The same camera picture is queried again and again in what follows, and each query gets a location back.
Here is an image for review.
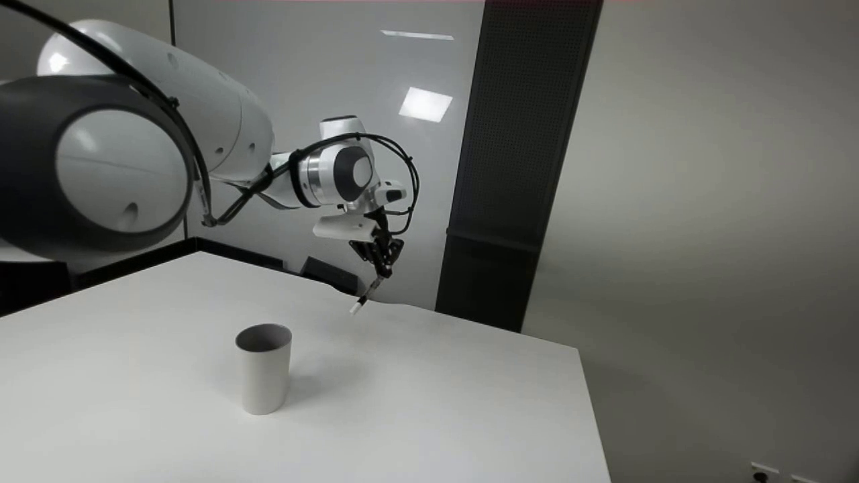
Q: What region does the black vertical wall panel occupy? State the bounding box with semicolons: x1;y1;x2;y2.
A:
435;0;604;330

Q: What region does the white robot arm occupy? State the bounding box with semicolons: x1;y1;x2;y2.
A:
0;0;420;279

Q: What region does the white ceramic mug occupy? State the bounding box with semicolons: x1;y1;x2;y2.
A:
236;325;292;416

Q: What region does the white whiteboard panel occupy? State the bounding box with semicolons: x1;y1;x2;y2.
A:
169;0;488;311

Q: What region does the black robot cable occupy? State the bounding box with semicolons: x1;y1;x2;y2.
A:
200;130;421;235

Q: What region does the small black box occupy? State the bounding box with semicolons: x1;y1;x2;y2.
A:
300;256;362;294

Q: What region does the black side table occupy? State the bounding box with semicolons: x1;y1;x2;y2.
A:
0;235;286;313

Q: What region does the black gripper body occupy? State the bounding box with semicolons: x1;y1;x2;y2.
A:
308;205;398;256

